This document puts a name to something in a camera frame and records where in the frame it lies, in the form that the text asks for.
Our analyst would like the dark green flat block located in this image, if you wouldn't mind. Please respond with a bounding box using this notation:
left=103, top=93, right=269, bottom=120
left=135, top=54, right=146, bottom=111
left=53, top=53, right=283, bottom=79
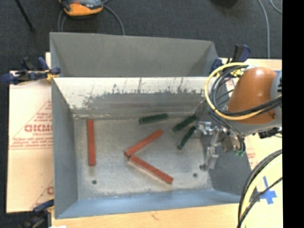
left=138, top=113, right=170, bottom=125
left=172, top=114, right=198, bottom=133
left=176, top=125, right=198, bottom=150

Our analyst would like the black cylinder on white bracket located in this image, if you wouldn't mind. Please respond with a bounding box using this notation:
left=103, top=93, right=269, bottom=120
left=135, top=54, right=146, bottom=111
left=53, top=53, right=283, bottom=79
left=258, top=127, right=279, bottom=139

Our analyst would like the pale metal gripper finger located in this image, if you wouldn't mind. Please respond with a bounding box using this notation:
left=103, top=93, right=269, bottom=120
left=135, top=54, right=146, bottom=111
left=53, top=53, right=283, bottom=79
left=194, top=103, right=214, bottom=135
left=200, top=147, right=219, bottom=171

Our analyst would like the grey metal bin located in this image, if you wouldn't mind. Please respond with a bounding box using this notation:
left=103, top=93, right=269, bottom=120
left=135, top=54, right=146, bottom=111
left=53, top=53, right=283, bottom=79
left=49, top=31, right=253, bottom=219

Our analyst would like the brown cardboard board red print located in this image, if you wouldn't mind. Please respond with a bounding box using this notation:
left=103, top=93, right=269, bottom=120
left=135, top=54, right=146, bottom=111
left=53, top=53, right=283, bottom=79
left=6, top=52, right=55, bottom=214

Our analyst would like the red-brown flat block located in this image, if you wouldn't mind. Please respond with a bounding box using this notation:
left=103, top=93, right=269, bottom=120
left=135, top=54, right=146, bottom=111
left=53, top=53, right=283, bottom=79
left=124, top=129, right=164, bottom=158
left=127, top=154, right=174, bottom=185
left=86, top=119, right=96, bottom=167

